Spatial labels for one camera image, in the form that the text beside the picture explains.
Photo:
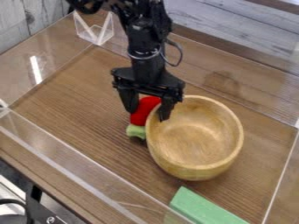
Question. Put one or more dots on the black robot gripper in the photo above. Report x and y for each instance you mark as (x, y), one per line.
(147, 78)

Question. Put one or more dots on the red plush strawberry toy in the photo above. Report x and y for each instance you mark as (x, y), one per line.
(137, 127)

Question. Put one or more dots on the wooden bowl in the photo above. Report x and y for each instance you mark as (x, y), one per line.
(197, 144)

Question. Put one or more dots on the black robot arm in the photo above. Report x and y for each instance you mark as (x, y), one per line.
(147, 26)

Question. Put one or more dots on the green foam block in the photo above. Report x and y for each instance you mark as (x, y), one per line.
(201, 210)

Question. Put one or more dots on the clear acrylic corner bracket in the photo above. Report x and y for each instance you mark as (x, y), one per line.
(98, 35)

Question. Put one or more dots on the clear acrylic front wall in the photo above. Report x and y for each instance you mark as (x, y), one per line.
(89, 188)

